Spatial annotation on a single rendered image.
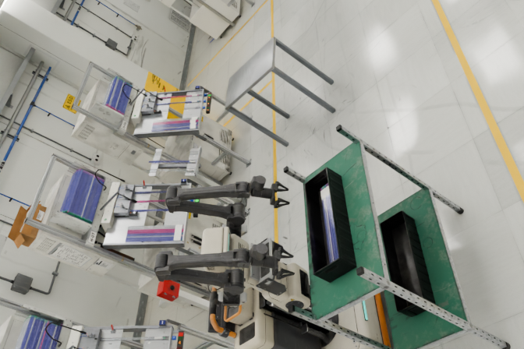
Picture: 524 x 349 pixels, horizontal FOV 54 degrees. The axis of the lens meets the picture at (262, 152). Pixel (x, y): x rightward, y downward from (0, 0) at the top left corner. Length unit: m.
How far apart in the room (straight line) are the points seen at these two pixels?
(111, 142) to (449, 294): 4.07
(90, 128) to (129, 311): 2.19
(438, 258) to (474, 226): 0.49
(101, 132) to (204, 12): 3.68
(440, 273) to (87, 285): 4.37
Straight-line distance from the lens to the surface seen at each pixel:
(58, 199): 5.03
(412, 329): 2.95
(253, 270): 2.83
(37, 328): 4.27
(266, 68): 4.70
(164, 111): 5.92
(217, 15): 8.84
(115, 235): 4.83
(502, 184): 3.41
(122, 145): 5.88
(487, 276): 3.22
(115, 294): 6.47
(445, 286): 2.90
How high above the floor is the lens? 2.59
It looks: 27 degrees down
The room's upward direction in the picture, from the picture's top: 59 degrees counter-clockwise
